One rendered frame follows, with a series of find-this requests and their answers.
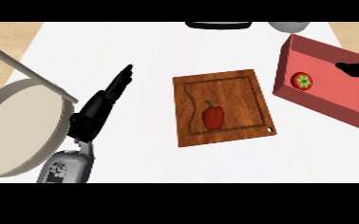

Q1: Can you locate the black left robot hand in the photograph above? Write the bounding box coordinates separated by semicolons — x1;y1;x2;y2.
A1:
67;64;134;143

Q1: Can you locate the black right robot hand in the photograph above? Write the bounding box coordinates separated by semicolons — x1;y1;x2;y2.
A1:
335;62;359;78

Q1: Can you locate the red cardboard box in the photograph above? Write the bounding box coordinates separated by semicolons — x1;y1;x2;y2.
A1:
270;33;359;128

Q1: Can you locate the red tomato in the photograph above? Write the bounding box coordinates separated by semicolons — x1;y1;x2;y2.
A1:
290;71;315;91

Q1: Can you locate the brown wooden cutting board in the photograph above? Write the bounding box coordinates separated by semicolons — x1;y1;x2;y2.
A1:
171;68;278;149

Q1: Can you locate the beige round pan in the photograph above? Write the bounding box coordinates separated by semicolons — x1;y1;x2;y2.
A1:
0;50;80;178

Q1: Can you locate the grey round bowl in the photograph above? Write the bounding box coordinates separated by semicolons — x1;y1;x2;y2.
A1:
266;21;312;34

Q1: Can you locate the red bell pepper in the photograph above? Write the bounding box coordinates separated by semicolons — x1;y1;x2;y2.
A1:
201;100;226;132

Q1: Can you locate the black flat object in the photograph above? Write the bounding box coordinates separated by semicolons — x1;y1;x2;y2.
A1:
183;21;254;30

